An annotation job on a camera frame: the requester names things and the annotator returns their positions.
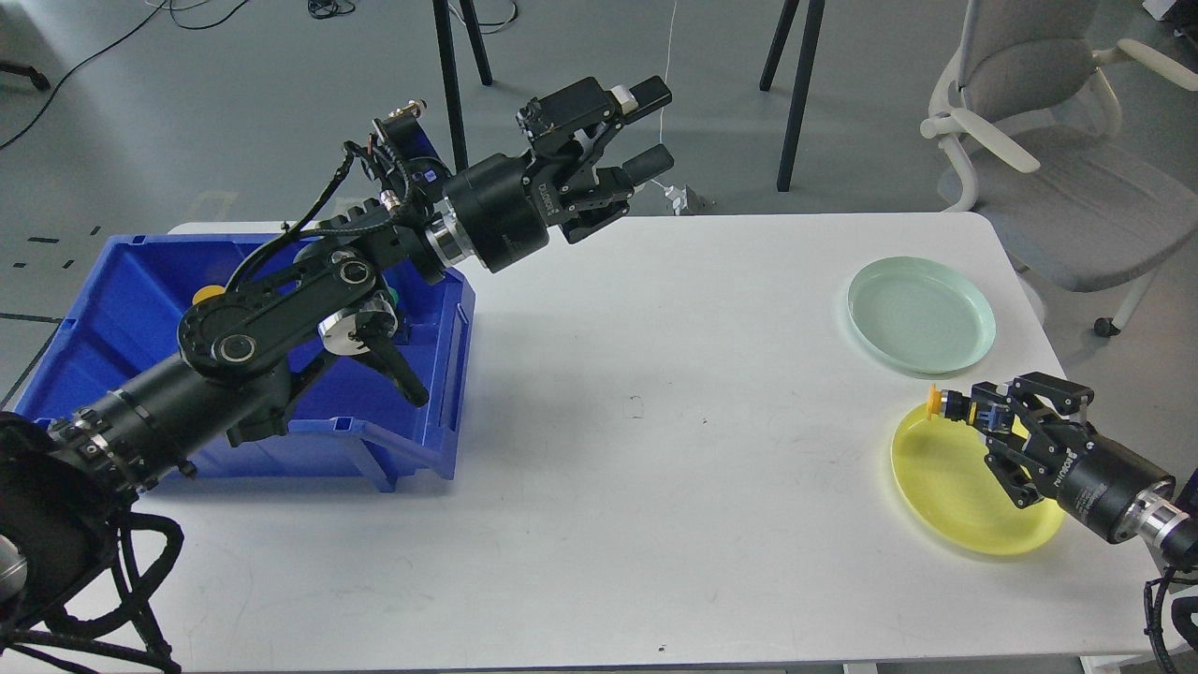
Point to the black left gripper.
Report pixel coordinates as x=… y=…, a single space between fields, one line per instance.
x=499 y=210

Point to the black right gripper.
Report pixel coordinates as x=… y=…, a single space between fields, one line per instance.
x=1116 y=493

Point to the yellow push button front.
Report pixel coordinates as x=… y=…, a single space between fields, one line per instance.
x=981 y=413

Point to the yellow push button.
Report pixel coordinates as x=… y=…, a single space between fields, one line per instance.
x=207 y=292
x=981 y=413

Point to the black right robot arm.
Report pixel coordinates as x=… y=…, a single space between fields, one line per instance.
x=1183 y=608

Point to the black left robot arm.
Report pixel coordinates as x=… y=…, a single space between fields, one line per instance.
x=79 y=565

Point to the yellow plate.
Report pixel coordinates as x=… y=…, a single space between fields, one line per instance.
x=940 y=470

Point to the light green plate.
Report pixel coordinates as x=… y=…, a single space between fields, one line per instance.
x=920 y=316

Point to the yellow push button rear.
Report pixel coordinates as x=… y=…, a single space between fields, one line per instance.
x=207 y=292

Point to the black stand leg left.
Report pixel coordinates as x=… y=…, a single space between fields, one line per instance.
x=446 y=55

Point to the black stand leg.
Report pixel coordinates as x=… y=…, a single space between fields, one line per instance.
x=446 y=55
x=815 y=12

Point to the grey office chair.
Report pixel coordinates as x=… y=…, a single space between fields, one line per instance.
x=1026 y=117

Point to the black stand leg right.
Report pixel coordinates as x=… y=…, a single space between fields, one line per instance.
x=815 y=12

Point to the blue plastic bin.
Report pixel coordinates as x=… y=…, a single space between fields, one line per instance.
x=353 y=423

